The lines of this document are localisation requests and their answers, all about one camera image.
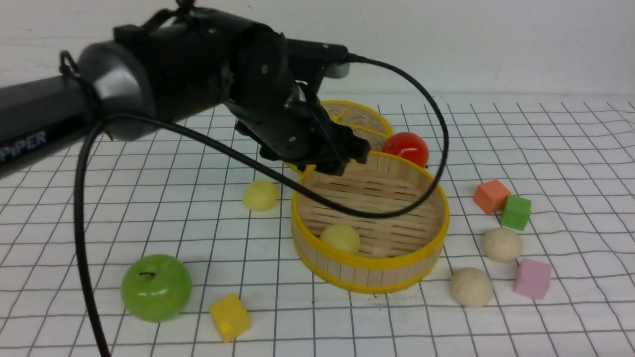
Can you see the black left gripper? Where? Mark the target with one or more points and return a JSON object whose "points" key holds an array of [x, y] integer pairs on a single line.
{"points": [[291, 127]]}

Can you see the yellow bun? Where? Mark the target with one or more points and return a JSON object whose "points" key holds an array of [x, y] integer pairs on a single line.
{"points": [[260, 196], [342, 237]]}

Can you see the beige bun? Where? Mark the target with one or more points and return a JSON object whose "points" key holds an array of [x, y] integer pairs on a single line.
{"points": [[502, 245], [471, 287]]}

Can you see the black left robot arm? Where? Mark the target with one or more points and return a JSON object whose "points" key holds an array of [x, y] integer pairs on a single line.
{"points": [[178, 64]]}

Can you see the bamboo steamer lid yellow rim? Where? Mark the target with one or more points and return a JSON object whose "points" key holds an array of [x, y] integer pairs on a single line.
{"points": [[365, 122]]}

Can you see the bamboo steamer tray yellow rim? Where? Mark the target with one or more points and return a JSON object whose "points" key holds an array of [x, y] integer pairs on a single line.
{"points": [[395, 253]]}

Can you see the red tomato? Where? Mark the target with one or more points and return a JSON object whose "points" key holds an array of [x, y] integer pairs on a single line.
{"points": [[408, 146]]}

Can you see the orange cube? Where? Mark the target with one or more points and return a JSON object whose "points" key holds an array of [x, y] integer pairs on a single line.
{"points": [[491, 196]]}

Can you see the green cube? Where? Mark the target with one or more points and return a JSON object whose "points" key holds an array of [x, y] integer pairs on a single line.
{"points": [[516, 213]]}

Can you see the white grid tablecloth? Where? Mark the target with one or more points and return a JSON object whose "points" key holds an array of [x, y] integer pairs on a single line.
{"points": [[574, 159]]}

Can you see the yellow cube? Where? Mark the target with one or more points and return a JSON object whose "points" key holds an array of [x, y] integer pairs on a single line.
{"points": [[230, 318]]}

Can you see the pink cube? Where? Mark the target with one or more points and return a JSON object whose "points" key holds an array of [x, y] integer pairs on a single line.
{"points": [[533, 279]]}

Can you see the green apple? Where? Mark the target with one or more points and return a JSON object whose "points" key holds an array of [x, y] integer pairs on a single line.
{"points": [[156, 288]]}

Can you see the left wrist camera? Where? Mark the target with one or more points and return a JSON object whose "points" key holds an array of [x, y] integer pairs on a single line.
{"points": [[312, 61]]}

